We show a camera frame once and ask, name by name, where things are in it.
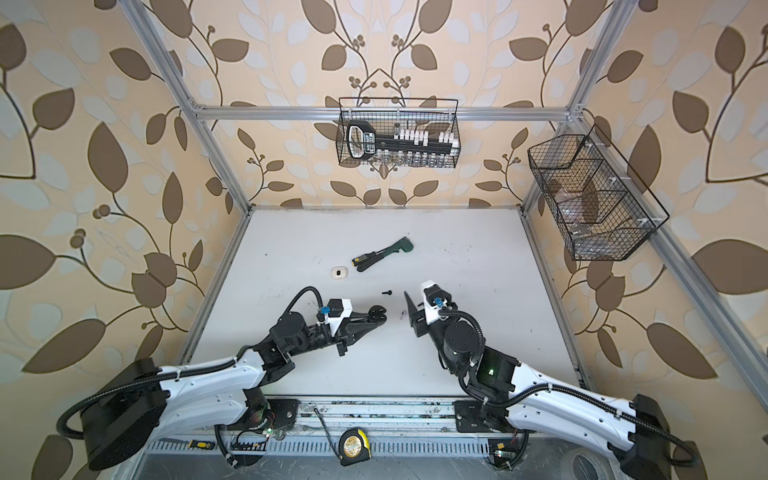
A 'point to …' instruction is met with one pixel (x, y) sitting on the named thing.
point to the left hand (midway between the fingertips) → (375, 320)
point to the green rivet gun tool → (363, 261)
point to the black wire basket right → (605, 210)
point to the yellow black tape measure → (354, 446)
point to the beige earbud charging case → (344, 272)
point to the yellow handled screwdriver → (192, 444)
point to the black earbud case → (378, 320)
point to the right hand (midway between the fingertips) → (419, 293)
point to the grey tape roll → (602, 465)
